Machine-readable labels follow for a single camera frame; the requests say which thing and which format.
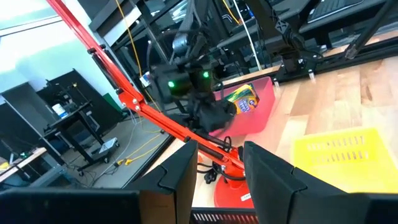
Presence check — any black laptop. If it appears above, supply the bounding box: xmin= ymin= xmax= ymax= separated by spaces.
xmin=306 ymin=0 xmax=364 ymax=24

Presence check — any black side desk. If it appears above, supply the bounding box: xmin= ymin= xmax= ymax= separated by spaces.
xmin=298 ymin=0 xmax=392 ymax=35

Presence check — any crayon box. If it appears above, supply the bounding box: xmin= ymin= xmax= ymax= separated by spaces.
xmin=224 ymin=83 xmax=261 ymax=115

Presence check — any pink plastic bin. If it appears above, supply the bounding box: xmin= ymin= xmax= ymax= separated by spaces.
xmin=208 ymin=76 xmax=277 ymax=138

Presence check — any black plastic basket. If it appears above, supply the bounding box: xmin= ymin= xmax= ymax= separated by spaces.
xmin=189 ymin=207 xmax=259 ymax=224

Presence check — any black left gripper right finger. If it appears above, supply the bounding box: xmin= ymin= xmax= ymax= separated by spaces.
xmin=243 ymin=141 xmax=366 ymax=224

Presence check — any white tub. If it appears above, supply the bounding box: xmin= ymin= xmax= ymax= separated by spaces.
xmin=52 ymin=103 xmax=69 ymax=119

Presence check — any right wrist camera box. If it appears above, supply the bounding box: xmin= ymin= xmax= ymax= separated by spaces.
xmin=151 ymin=63 xmax=218 ymax=103

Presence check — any red desk lamp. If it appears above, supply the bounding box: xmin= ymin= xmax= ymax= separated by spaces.
xmin=46 ymin=0 xmax=254 ymax=208

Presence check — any yellow plastic basket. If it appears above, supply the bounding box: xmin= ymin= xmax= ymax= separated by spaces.
xmin=294 ymin=126 xmax=398 ymax=194

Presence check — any yellow hanging cable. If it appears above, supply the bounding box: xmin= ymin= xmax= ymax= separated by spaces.
xmin=114 ymin=0 xmax=170 ymax=166

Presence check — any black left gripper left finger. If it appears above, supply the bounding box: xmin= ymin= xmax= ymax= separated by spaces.
xmin=124 ymin=139 xmax=199 ymax=224

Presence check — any black rolling cart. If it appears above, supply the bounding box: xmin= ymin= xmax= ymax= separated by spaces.
xmin=40 ymin=102 xmax=121 ymax=172

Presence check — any black lamp cable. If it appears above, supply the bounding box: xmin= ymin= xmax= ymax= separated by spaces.
xmin=197 ymin=135 xmax=246 ymax=184

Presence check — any black cabinet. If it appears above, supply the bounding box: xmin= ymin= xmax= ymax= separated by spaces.
xmin=37 ymin=68 xmax=124 ymax=147

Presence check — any black aluminium table frame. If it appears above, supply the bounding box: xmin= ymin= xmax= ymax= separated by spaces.
xmin=217 ymin=0 xmax=398 ymax=86

